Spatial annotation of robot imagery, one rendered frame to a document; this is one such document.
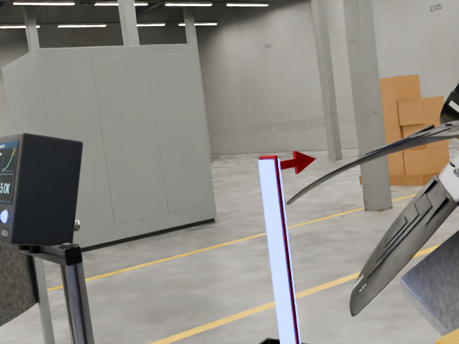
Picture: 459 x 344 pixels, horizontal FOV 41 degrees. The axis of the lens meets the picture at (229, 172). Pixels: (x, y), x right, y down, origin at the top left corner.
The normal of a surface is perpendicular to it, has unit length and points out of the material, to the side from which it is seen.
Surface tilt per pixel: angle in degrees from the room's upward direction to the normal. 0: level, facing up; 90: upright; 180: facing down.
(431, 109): 90
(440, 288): 55
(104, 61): 90
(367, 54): 90
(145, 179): 90
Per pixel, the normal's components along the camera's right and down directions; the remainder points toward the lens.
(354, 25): -0.82, 0.14
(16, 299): 0.97, -0.11
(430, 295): -0.32, -0.47
